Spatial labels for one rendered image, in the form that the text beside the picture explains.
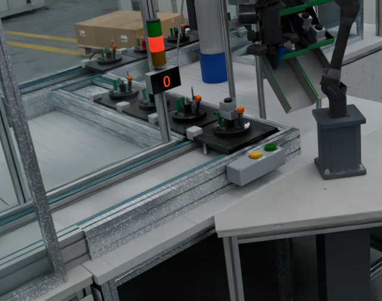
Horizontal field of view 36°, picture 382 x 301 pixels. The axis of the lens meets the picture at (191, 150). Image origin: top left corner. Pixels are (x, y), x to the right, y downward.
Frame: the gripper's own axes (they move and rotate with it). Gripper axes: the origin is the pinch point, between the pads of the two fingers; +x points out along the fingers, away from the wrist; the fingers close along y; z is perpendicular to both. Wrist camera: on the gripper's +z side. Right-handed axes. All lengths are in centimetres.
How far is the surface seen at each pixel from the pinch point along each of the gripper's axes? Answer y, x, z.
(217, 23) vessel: -54, 9, 93
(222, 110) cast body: 7.1, 19.8, 20.8
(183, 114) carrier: 8, 26, 44
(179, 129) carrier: 15.5, 28.4, 37.7
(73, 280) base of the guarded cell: 85, 39, -2
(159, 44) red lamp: 24.4, -8.0, 29.2
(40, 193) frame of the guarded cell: 88, 11, -1
